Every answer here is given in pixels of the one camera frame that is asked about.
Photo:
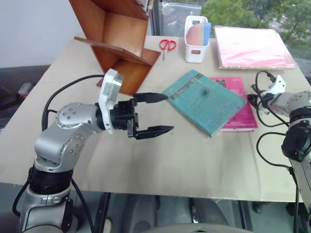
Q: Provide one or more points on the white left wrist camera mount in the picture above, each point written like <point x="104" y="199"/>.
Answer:
<point x="108" y="89"/>

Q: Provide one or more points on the pink paper pack in sleeve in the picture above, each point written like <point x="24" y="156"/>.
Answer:
<point x="252" y="47"/>

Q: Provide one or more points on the wooden bookshelf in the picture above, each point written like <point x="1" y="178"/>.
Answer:
<point x="121" y="36"/>

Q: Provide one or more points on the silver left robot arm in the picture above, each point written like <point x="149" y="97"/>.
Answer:
<point x="70" y="114"/>

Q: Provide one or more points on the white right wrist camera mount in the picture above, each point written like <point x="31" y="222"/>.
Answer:
<point x="278" y="86"/>

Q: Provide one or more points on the white plastic storage bin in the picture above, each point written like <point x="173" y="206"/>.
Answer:
<point x="195" y="53"/>

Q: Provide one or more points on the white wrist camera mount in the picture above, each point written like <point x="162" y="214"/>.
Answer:
<point x="108" y="89"/>
<point x="278" y="86"/>

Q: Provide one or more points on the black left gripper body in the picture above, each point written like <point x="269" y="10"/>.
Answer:
<point x="122" y="114"/>

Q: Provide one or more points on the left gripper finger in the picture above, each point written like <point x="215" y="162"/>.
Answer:
<point x="150" y="97"/>
<point x="153" y="131"/>

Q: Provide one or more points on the pink book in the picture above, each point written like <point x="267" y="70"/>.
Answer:
<point x="239" y="116"/>

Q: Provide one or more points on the teal book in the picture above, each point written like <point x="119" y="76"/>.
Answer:
<point x="206" y="102"/>

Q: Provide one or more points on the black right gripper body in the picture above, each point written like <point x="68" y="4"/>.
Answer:
<point x="266" y="99"/>

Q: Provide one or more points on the black table leg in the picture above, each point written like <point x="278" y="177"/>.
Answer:
<point x="103" y="211"/>

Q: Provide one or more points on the blue foam sheet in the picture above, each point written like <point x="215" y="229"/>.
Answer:
<point x="208" y="32"/>

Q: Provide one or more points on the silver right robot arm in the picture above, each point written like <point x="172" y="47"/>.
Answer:
<point x="298" y="99"/>

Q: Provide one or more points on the green foam sheet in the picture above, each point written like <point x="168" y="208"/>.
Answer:
<point x="203" y="34"/>

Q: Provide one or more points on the salmon pink foam sheet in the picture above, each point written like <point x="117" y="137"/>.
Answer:
<point x="193" y="35"/>

